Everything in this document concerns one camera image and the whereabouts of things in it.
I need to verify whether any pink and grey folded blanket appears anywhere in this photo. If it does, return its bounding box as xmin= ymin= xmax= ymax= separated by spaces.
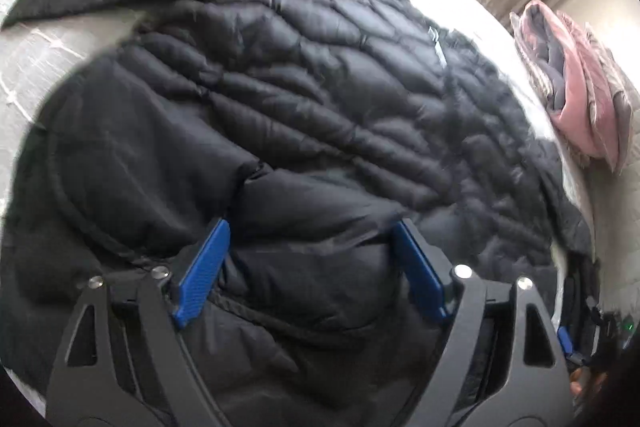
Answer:
xmin=509 ymin=0 xmax=637 ymax=175

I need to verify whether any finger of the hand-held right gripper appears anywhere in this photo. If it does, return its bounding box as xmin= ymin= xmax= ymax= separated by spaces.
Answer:
xmin=556 ymin=253 xmax=601 ymax=367

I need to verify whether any white quilted mattress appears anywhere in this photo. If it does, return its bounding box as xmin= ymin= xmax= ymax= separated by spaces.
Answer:
xmin=0 ymin=0 xmax=598 ymax=418

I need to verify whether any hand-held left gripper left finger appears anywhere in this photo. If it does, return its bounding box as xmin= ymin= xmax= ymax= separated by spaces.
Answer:
xmin=46 ymin=218 xmax=232 ymax=427

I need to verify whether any black puffer jacket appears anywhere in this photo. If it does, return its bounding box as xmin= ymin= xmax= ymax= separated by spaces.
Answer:
xmin=2 ymin=0 xmax=596 ymax=427

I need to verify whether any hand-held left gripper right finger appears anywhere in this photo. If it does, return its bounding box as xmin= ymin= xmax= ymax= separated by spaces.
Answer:
xmin=391 ymin=219 xmax=572 ymax=427

